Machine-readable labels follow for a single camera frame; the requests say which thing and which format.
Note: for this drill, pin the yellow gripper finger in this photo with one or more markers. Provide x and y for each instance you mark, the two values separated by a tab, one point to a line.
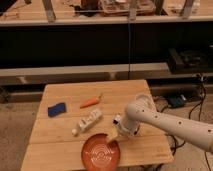
112	135

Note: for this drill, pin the orange ceramic bowl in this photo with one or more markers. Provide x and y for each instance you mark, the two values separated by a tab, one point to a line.
99	155

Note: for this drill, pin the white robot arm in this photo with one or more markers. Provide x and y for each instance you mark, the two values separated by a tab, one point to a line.
194	132

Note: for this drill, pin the white plastic bottle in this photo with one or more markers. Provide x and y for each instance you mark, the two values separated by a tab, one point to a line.
86	123

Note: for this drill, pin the orange toy carrot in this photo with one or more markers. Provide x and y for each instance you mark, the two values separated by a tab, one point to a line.
92	101

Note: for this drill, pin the translucent plastic cup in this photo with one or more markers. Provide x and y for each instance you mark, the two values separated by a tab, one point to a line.
144	97

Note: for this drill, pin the blue sponge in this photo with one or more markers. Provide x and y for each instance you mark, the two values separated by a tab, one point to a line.
56	109

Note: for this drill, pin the black power adapter box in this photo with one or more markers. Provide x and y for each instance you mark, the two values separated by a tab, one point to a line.
176	100

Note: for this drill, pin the dark case on shelf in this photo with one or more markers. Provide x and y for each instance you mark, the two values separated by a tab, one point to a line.
189	61

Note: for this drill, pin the cluttered tray on bench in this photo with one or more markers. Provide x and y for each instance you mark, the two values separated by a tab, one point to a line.
122	7

